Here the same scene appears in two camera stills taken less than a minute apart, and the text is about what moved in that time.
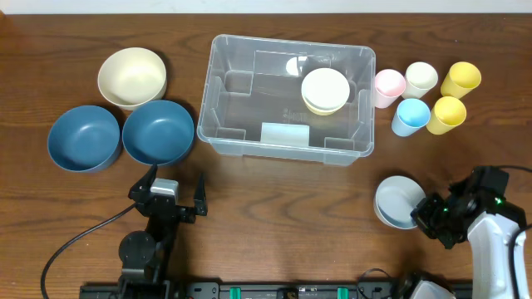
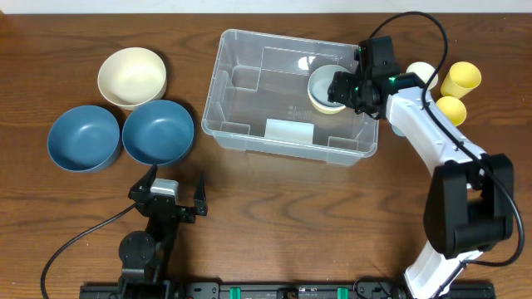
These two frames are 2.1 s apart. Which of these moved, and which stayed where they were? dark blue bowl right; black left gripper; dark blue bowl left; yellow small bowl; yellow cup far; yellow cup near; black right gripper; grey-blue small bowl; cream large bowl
Moved: grey-blue small bowl; black right gripper; yellow small bowl
Stayed: yellow cup far; cream large bowl; dark blue bowl left; yellow cup near; black left gripper; dark blue bowl right
